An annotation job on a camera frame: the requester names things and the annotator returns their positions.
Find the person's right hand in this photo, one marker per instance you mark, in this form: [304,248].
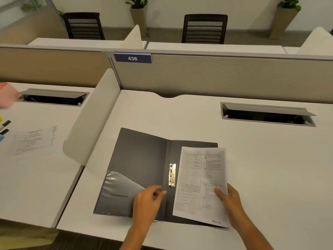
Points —
[232,208]

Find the person's left hand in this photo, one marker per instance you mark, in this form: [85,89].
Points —
[145,205]

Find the person's left thumb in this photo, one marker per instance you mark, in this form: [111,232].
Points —
[160,194]

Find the person's right thumb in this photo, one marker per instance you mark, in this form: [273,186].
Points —
[219,193]

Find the printed white paper sheet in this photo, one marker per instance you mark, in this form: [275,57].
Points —
[32,140]
[200,179]

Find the person's left forearm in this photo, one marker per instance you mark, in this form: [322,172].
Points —
[138,238]

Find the person's right forearm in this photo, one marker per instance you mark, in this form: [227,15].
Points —
[251,238]

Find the gold metal folder clip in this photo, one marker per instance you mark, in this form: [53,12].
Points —
[172,175]

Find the open grey plastic folder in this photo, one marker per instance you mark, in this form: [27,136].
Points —
[140,158]

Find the white curved desk divider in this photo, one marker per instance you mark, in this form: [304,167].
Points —
[96,117]
[134,37]
[316,41]

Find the beige fabric partition panel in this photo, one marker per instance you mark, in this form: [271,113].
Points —
[221,75]
[52,65]

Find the blue desk number label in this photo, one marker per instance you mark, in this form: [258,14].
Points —
[132,58]

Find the black slatted office chair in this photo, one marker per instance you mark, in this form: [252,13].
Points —
[83,25]
[204,29]

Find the black marker pen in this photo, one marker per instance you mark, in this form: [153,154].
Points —
[4,131]
[5,124]

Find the tall beige plant pot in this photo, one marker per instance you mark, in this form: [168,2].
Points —
[138,20]
[283,23]

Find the pink storage box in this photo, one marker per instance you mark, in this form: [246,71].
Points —
[7,95]

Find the green potted plant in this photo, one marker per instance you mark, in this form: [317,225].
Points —
[138,2]
[289,2]

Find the glass partition wall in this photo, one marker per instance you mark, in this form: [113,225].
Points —
[26,20]

